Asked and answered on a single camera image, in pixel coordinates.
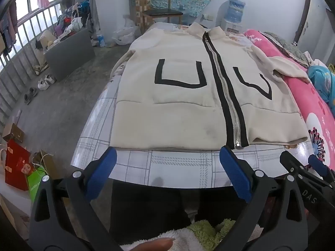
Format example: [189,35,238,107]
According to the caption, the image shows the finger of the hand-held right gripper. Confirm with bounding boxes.
[280,150,302,186]
[307,155,335,181]

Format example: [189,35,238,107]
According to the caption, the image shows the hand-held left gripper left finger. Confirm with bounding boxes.
[29,146,118,251]

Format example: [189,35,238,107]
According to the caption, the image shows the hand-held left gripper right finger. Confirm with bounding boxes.
[219,145,307,251]

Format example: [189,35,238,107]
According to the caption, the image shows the cream zip jacket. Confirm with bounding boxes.
[109,23,312,151]

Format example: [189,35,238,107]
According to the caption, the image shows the pile of mixed clothes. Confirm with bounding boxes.
[34,1,92,50]

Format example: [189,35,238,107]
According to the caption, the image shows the dark hanging clothes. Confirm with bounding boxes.
[0,5,17,55]

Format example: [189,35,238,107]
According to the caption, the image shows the person's left hand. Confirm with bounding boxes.
[123,238,174,251]

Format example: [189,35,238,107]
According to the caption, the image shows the brown paper bag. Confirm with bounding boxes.
[3,123,25,143]
[33,150,61,179]

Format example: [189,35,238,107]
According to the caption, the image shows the pink floral blanket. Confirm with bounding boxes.
[243,29,335,170]

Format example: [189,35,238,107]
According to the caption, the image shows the green paper bag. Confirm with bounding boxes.
[27,169,49,202]

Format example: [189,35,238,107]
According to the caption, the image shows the red gift bag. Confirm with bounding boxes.
[5,139,32,191]

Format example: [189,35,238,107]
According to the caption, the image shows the blue floral cloth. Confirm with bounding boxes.
[307,64,335,110]

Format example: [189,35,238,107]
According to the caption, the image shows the grey patterned pillow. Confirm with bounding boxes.
[262,31,314,66]

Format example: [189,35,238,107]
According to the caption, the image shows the white plastic bag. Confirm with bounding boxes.
[112,19,137,46]

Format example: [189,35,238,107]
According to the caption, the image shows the metal railing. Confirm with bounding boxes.
[0,1,63,126]

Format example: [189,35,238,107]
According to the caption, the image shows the white water dispenser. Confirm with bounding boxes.
[221,19,242,34]

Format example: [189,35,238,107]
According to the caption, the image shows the blue water bottle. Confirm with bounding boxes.
[226,0,246,24]

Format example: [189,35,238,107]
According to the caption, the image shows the brown checkered storage stack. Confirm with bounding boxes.
[131,0,152,29]

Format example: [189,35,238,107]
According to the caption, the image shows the wooden chair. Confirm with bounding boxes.
[129,0,185,30]

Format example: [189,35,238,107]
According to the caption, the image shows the door with brown frame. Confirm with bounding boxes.
[297,0,312,45]

